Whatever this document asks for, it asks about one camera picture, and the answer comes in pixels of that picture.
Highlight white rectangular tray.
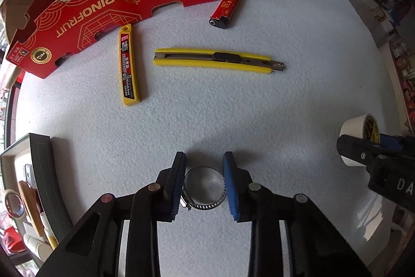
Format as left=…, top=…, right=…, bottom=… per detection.
left=0, top=133, right=73, bottom=265

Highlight tan rubber ring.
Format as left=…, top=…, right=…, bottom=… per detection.
left=18, top=180, right=46, bottom=239

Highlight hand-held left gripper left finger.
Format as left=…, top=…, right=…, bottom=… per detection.
left=37, top=151, right=188, bottom=277

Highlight metal hose clamp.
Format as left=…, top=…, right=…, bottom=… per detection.
left=180, top=167, right=227, bottom=210

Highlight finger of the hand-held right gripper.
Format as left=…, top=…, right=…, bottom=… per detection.
left=379, top=133, right=415, bottom=154
left=336, top=133, right=381, bottom=168

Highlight yellow utility knife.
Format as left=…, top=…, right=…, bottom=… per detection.
left=153, top=48, right=287, bottom=75

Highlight small white tape roll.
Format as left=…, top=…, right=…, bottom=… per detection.
left=339, top=114, right=381, bottom=167

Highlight masking tape roll blue label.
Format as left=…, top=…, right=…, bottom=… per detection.
left=3, top=189, right=26, bottom=219

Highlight red cardboard box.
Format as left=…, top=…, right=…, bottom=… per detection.
left=5, top=0, right=226, bottom=79

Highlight red lighter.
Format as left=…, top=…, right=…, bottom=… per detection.
left=209, top=0, right=244, bottom=30

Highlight white yellow-label medicine bottle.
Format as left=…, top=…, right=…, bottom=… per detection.
left=40, top=211, right=59, bottom=250

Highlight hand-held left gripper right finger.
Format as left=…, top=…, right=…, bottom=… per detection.
left=222, top=151, right=373, bottom=277

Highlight yellow blade case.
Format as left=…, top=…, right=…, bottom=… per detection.
left=117, top=24, right=142, bottom=107

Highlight grey rectangular block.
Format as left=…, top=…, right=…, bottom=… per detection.
left=23, top=163, right=38, bottom=188

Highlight plain white bottle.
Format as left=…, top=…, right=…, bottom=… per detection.
left=23, top=233, right=54, bottom=263

